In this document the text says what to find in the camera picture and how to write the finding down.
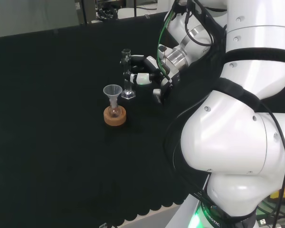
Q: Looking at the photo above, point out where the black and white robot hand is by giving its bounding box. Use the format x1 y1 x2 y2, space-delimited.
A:
120 54 180 105

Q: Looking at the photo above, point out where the clear glass graduated cylinder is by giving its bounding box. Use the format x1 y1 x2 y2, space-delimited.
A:
120 48 136 100

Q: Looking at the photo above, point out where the clear plastic funnel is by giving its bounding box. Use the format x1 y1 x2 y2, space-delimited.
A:
103 85 123 107

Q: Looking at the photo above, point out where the round-bottom glass flask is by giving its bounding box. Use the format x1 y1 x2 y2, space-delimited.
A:
108 101 121 119

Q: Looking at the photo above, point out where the black bench cloth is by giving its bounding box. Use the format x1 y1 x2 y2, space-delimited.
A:
0 11 285 228

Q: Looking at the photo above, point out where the brown cork ring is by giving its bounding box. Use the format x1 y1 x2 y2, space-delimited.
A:
104 106 127 126

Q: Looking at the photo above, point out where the black cable bundle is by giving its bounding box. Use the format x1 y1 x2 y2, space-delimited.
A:
96 6 118 21

